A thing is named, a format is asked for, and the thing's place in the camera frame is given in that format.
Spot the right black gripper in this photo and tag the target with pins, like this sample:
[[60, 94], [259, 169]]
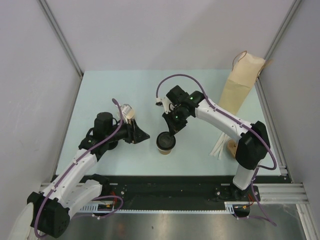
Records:
[[173, 127]]

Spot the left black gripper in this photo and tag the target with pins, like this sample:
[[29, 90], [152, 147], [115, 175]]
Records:
[[134, 135]]

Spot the black plastic cup lid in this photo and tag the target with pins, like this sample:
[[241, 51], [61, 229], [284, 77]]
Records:
[[165, 141]]

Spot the brown paper coffee cup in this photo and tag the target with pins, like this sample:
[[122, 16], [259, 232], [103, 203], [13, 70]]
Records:
[[165, 151]]

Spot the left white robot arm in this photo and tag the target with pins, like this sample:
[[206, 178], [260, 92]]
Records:
[[56, 205]]

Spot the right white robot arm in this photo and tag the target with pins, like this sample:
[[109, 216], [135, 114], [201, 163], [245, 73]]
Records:
[[251, 138]]

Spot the brown paper takeout bag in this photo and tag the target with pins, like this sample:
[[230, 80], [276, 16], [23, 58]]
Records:
[[246, 68]]

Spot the stack of black lids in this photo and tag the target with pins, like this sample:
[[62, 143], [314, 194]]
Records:
[[112, 145]]

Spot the white wrapped straw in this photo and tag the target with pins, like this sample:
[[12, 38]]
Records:
[[221, 144], [214, 151]]

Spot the brown pulp cup carrier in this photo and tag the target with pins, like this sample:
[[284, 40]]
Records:
[[232, 147]]

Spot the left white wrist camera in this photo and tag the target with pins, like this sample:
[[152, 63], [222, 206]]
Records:
[[128, 113]]

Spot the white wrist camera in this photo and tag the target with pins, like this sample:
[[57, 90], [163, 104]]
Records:
[[128, 113], [165, 103]]

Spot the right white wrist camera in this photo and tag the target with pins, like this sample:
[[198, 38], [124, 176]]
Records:
[[165, 103]]

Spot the white slotted cable duct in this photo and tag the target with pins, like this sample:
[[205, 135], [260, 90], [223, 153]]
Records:
[[98, 207]]

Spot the right aluminium frame post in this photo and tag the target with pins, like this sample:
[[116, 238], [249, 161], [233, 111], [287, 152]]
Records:
[[289, 17]]

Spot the aluminium frame post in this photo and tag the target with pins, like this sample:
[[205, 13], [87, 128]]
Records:
[[289, 17], [51, 19]]

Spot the left aluminium frame post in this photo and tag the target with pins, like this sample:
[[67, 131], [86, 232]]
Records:
[[51, 19]]

